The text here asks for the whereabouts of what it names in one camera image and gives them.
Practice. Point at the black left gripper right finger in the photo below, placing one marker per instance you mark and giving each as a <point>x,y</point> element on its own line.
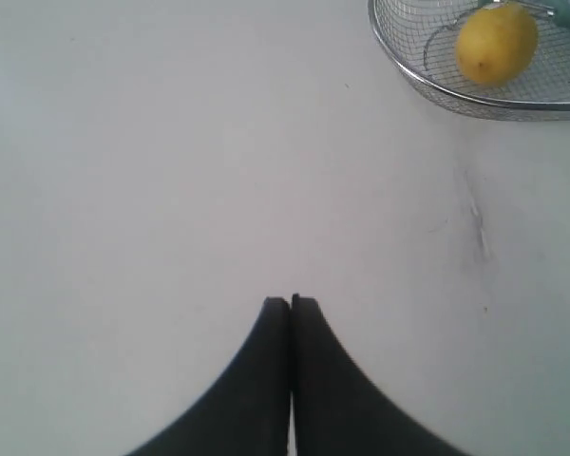
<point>337,408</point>

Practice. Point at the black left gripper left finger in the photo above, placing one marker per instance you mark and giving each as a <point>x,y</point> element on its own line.
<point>247,410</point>

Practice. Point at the yellow lemon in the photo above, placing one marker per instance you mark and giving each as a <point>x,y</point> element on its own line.
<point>496,44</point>

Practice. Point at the light blue vegetable peeler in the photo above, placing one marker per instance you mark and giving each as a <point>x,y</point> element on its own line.
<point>553,11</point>

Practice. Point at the oval steel wire mesh basket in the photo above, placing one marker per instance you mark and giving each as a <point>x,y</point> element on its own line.
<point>419,38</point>

